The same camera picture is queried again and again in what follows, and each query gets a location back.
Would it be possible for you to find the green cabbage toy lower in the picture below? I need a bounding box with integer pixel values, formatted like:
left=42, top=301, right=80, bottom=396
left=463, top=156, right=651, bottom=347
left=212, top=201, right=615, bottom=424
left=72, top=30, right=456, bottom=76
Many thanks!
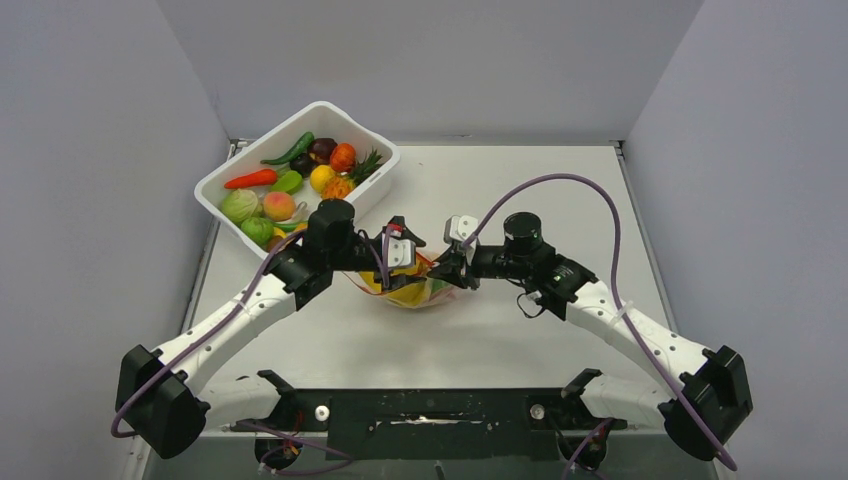
left=240, top=217, right=274, bottom=247

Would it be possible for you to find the green cabbage toy upper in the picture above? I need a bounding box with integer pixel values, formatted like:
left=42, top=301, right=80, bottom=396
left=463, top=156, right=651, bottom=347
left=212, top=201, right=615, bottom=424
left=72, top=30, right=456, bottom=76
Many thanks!
left=219, top=189, right=263, bottom=226

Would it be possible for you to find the pineapple toy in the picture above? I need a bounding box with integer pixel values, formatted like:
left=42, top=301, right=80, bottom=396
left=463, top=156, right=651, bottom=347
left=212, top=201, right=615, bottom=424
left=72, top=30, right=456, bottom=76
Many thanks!
left=321, top=149, right=383, bottom=199

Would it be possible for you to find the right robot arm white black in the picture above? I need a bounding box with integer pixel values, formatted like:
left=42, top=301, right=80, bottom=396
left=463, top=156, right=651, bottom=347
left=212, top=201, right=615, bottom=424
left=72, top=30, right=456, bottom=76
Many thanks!
left=429, top=212, right=753, bottom=461

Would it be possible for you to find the orange tomato toy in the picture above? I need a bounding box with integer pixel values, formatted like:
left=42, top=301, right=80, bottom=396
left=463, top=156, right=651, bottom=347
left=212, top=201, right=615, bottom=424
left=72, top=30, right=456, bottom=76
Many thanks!
left=329, top=143, right=357, bottom=173

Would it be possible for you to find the clear zip bag red zipper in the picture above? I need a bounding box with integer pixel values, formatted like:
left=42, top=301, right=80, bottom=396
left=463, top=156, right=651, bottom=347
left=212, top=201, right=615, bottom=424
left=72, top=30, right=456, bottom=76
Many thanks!
left=344, top=249, right=461, bottom=309

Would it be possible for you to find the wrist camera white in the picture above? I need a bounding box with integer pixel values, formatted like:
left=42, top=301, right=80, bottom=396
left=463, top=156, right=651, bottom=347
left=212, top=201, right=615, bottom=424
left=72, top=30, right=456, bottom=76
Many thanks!
left=443, top=215, right=479, bottom=244
left=383, top=236, right=417, bottom=270

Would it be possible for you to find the yellow banana bunch toy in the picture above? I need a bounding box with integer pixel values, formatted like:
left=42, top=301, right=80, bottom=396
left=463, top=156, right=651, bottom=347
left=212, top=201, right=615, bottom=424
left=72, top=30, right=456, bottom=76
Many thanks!
left=349, top=259, right=436, bottom=309

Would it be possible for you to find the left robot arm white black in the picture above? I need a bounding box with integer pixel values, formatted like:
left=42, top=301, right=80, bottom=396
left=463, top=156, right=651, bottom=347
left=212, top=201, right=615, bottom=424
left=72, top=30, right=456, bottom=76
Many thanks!
left=111, top=199, right=426, bottom=459

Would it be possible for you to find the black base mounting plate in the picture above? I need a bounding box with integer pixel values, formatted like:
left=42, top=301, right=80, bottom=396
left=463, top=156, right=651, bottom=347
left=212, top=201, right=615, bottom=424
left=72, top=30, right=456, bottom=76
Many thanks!
left=234, top=388, right=626, bottom=477

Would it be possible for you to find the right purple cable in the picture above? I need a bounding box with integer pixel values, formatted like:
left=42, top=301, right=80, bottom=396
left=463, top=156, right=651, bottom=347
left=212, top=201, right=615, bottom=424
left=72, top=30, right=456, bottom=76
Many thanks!
left=460, top=173, right=739, bottom=480

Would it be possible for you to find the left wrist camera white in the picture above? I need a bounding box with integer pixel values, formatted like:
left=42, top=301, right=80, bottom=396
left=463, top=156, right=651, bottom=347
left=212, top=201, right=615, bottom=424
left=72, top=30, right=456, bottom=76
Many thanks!
left=383, top=236, right=417, bottom=270

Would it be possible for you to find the peach toy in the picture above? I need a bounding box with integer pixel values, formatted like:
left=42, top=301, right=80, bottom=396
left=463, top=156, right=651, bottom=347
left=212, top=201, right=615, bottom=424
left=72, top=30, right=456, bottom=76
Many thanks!
left=262, top=191, right=298, bottom=222

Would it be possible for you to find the orange carrot toy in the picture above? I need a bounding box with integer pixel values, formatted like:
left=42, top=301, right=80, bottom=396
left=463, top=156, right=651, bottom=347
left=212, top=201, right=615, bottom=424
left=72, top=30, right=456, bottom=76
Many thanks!
left=224, top=168, right=279, bottom=190

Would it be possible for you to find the dark mangosteen toy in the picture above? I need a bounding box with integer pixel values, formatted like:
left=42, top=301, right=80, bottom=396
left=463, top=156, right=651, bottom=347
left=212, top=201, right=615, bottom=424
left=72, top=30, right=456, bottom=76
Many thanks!
left=289, top=153, right=318, bottom=179

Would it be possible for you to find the dark eggplant toy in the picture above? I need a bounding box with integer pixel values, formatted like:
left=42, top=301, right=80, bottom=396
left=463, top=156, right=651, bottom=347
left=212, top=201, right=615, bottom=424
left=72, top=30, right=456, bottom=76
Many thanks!
left=307, top=137, right=338, bottom=165

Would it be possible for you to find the brown potato toy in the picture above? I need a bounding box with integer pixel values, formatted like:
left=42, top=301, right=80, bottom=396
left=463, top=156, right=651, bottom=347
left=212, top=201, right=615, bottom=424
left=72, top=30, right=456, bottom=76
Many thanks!
left=266, top=235, right=291, bottom=253

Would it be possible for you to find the yellow lemon toy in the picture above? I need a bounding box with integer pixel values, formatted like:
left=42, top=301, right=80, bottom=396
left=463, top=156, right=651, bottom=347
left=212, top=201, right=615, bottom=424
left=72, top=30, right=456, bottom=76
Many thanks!
left=309, top=165, right=337, bottom=194

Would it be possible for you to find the green cucumber toy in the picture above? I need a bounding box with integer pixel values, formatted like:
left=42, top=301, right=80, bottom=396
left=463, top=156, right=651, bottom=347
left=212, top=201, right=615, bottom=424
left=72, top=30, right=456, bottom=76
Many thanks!
left=261, top=131, right=315, bottom=166

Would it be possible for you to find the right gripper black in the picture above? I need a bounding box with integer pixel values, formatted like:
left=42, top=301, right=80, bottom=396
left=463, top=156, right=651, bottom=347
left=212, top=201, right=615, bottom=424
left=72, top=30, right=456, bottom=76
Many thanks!
left=428, top=244, right=530, bottom=291

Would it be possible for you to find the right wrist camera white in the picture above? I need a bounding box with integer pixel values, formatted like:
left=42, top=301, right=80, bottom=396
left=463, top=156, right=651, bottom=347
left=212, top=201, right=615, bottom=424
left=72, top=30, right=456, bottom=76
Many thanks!
left=443, top=215, right=479, bottom=244

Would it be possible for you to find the white plastic bin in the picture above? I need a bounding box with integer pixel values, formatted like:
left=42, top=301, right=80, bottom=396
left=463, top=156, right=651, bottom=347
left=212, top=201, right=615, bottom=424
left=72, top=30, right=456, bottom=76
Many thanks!
left=194, top=101, right=401, bottom=258

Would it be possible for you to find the green cabbage toy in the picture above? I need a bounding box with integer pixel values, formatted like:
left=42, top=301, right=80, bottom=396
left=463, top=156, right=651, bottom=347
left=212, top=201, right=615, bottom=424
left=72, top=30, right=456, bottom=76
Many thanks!
left=219, top=189, right=263, bottom=226
left=240, top=217, right=274, bottom=247

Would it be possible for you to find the green mango toy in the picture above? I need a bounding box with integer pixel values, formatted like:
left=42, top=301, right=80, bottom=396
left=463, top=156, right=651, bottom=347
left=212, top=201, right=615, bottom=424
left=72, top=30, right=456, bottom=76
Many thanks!
left=269, top=171, right=304, bottom=195

